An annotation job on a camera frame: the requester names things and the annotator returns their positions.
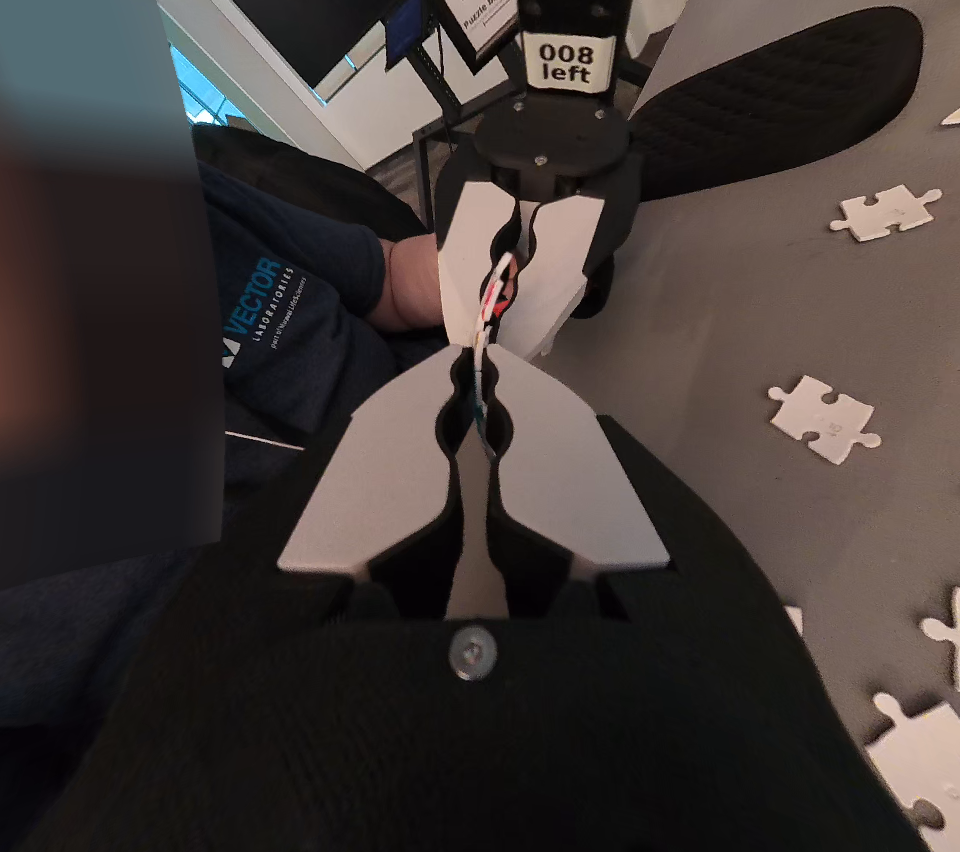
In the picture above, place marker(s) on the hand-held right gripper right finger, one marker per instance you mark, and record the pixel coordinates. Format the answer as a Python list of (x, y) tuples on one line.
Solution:
[(577, 492)]

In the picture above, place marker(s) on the black metal stand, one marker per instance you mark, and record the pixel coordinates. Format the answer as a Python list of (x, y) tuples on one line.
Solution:
[(442, 84)]

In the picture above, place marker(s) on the joined white puzzle section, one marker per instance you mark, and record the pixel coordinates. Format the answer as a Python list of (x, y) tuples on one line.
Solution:
[(486, 323)]

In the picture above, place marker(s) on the white puzzle pieces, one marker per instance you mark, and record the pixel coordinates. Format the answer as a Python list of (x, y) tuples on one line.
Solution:
[(825, 417)]

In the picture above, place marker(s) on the person in navy shirt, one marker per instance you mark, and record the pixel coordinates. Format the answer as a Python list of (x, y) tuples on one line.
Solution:
[(300, 342)]

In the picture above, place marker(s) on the person's left forearm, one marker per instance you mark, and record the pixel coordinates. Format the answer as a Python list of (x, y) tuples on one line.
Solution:
[(405, 282)]

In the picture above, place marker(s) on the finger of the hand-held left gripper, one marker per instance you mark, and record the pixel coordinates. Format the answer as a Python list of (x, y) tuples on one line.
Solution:
[(469, 252), (559, 267)]

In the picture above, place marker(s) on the small blue screen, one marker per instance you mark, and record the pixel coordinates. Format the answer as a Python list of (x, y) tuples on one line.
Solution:
[(409, 27)]

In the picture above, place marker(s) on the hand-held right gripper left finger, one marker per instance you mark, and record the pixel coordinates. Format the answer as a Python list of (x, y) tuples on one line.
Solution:
[(375, 492)]

